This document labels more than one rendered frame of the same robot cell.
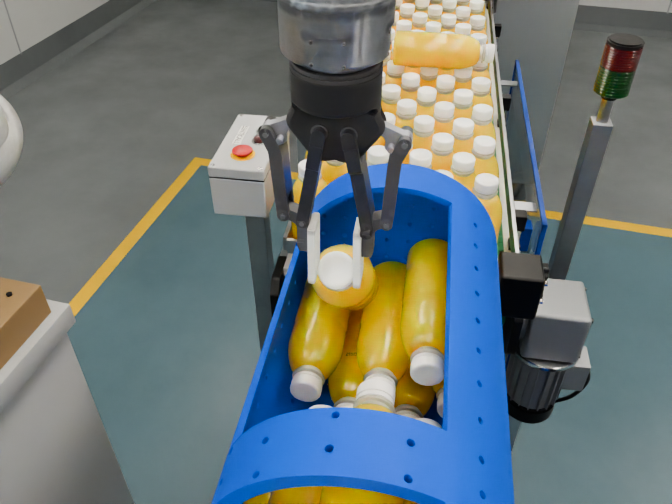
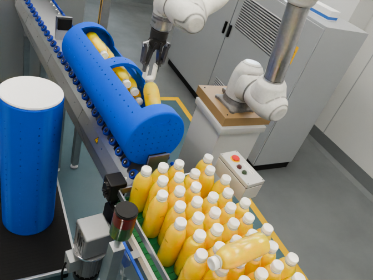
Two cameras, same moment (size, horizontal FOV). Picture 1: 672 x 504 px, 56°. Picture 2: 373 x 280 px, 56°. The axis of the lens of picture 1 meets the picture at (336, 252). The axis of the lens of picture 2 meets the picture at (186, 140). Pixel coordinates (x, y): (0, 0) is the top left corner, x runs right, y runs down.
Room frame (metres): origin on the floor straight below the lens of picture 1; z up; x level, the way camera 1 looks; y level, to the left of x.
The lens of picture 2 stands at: (1.55, -0.96, 1.98)
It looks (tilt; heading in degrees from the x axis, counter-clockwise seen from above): 35 degrees down; 128
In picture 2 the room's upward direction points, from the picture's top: 20 degrees clockwise
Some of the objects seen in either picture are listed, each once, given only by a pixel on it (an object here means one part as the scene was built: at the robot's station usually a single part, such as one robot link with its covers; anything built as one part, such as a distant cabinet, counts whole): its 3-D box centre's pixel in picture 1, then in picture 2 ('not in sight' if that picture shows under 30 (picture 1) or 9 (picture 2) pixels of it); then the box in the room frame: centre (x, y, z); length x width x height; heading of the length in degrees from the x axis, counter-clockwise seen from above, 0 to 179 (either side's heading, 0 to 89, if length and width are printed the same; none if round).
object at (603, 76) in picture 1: (614, 79); (122, 226); (1.09, -0.51, 1.18); 0.06 x 0.06 x 0.05
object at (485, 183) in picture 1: (485, 186); (146, 171); (0.87, -0.25, 1.10); 0.04 x 0.04 x 0.02
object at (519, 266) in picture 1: (514, 287); (115, 188); (0.78, -0.30, 0.95); 0.10 x 0.07 x 0.10; 81
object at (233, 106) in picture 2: not in sight; (234, 98); (0.56, 0.61, 1.08); 0.22 x 0.18 x 0.06; 169
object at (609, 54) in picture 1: (621, 55); (125, 216); (1.09, -0.51, 1.23); 0.06 x 0.06 x 0.04
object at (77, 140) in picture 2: not in sight; (77, 135); (-0.26, 0.13, 0.31); 0.06 x 0.06 x 0.63; 81
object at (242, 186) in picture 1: (252, 163); (237, 174); (1.02, 0.16, 1.05); 0.20 x 0.10 x 0.10; 171
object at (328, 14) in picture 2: not in sight; (322, 10); (0.22, 1.84, 1.48); 0.24 x 0.12 x 0.08; 173
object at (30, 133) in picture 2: not in sight; (30, 163); (0.17, -0.39, 0.59); 0.28 x 0.28 x 0.88
